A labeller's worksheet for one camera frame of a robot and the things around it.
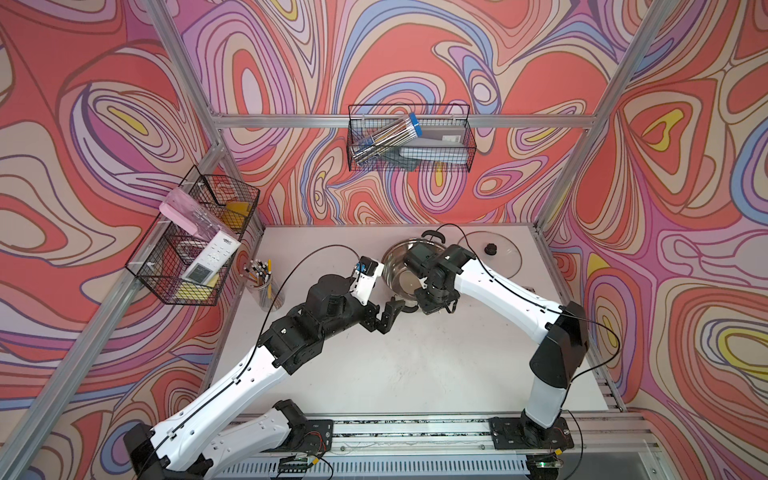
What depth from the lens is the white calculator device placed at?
27.2 inches

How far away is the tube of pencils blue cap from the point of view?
2.61 feet

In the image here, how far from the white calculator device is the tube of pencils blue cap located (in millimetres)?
394
